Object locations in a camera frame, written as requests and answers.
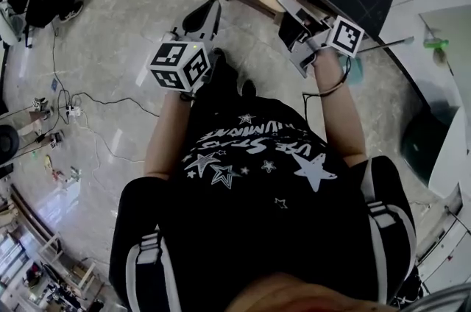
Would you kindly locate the dark green bin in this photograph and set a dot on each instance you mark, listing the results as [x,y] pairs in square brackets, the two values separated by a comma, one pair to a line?
[423,152]

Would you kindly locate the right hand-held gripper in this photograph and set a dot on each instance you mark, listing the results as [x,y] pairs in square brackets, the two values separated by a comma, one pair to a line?
[344,36]

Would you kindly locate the person's chin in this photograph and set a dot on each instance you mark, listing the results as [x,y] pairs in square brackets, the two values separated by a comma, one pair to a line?
[294,296]

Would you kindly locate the teal cloth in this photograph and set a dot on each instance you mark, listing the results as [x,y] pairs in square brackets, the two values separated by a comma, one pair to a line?
[355,73]

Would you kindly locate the person's black shoe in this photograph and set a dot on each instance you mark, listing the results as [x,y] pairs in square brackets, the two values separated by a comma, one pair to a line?
[249,89]

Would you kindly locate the person's black trousers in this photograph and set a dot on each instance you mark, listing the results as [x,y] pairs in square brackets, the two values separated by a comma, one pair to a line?
[226,75]

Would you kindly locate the person's left forearm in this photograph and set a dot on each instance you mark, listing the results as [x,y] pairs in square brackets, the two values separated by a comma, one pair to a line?
[165,141]

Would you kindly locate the person's right forearm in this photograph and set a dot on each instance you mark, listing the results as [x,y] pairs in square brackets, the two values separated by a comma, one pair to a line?
[338,119]

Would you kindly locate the black wrist band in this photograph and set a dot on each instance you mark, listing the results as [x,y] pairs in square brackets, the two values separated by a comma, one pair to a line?
[187,96]

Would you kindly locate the gripper on wooden stand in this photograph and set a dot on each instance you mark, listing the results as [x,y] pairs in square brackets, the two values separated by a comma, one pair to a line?
[55,139]
[38,107]

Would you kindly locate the white power strip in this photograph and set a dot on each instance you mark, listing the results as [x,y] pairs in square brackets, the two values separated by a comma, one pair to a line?
[74,112]

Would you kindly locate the white drawer cabinet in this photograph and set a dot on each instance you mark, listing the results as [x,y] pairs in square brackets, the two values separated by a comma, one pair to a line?
[452,251]

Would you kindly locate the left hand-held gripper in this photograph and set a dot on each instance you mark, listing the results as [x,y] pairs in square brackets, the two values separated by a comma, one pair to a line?
[178,64]

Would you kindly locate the black round device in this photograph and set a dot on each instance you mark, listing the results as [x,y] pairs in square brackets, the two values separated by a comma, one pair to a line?
[7,143]

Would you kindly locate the black star print shirt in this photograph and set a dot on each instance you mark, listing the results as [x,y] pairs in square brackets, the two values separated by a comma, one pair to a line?
[257,229]

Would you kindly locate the green bottle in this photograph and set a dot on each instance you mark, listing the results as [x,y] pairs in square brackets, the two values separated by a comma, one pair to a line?
[436,44]

